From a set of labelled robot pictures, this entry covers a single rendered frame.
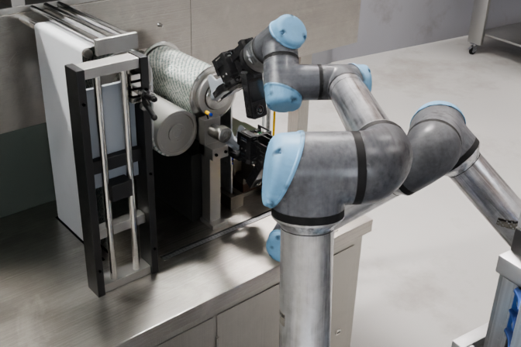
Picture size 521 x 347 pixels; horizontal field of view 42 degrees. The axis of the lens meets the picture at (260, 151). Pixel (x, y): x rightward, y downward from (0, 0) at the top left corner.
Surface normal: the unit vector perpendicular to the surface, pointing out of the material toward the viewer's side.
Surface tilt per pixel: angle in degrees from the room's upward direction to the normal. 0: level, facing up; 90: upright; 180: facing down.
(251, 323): 90
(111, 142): 90
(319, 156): 43
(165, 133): 90
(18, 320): 0
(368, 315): 0
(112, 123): 90
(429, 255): 0
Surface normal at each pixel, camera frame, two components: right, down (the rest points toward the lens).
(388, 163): 0.48, -0.11
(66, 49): -0.76, 0.27
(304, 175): 0.10, 0.15
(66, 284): 0.03, -0.90
